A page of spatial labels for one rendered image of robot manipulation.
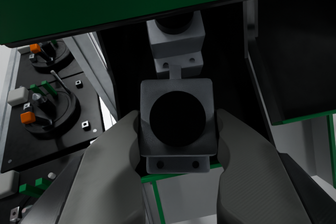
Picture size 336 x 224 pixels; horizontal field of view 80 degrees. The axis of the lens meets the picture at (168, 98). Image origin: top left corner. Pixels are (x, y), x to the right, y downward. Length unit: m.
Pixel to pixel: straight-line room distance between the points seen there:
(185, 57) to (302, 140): 0.29
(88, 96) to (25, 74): 0.26
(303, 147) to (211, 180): 0.17
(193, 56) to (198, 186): 0.24
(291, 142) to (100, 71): 0.33
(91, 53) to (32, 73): 0.58
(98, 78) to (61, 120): 0.34
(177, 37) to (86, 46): 0.08
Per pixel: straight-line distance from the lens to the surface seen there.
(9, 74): 0.85
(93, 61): 0.21
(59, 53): 0.76
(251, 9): 0.23
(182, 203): 0.38
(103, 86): 0.24
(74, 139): 0.54
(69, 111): 0.57
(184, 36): 0.16
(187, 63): 0.18
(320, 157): 0.43
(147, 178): 0.18
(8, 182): 0.56
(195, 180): 0.36
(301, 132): 0.42
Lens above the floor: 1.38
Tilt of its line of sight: 53 degrees down
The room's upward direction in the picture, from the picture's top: 11 degrees counter-clockwise
